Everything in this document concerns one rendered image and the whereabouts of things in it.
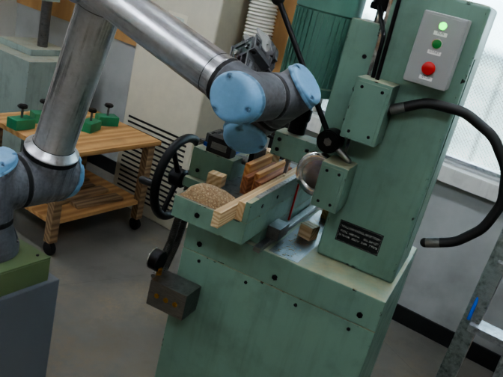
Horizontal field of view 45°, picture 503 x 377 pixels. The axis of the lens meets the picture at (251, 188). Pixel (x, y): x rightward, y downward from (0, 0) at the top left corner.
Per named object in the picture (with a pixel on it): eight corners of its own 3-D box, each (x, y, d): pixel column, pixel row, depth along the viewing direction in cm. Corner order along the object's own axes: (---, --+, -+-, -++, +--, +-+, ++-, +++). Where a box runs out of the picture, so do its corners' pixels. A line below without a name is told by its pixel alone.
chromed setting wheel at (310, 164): (293, 186, 164) (305, 143, 159) (334, 202, 159) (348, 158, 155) (289, 188, 161) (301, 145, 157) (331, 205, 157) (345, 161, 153)
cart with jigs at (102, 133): (77, 191, 361) (92, 87, 339) (144, 230, 334) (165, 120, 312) (-26, 212, 308) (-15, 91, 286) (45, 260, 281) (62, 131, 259)
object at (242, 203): (314, 171, 201) (318, 157, 199) (319, 173, 200) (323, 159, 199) (233, 218, 148) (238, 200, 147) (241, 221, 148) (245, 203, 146)
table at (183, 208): (239, 161, 212) (244, 145, 210) (319, 191, 202) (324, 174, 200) (139, 202, 159) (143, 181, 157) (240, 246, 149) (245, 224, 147)
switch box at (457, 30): (407, 77, 145) (429, 10, 139) (447, 90, 141) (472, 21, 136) (402, 78, 139) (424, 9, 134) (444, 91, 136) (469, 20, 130)
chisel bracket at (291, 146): (277, 153, 179) (284, 126, 176) (320, 169, 175) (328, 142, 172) (267, 158, 173) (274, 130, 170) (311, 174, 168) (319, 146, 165)
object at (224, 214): (299, 174, 194) (302, 163, 193) (305, 176, 193) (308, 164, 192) (209, 225, 141) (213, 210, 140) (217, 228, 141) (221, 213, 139)
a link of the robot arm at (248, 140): (278, 143, 121) (244, 165, 127) (282, 102, 129) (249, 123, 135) (245, 118, 116) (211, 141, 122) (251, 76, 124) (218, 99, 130)
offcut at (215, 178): (219, 188, 165) (222, 177, 164) (205, 183, 167) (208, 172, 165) (224, 185, 169) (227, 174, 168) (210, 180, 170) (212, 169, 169)
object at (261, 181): (281, 178, 186) (285, 164, 185) (288, 180, 185) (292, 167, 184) (250, 195, 166) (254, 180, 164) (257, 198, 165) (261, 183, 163)
